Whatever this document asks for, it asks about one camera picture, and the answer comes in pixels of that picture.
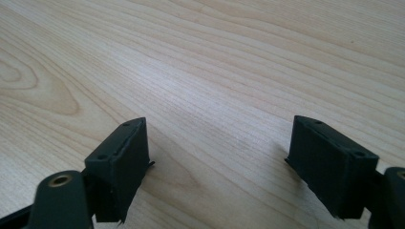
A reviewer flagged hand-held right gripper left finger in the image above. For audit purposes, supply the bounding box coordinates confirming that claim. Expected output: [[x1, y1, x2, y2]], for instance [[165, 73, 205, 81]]
[[83, 116, 156, 225]]

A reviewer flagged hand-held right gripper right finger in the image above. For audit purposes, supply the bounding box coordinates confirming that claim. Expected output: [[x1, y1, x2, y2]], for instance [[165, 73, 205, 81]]
[[284, 114, 380, 221]]

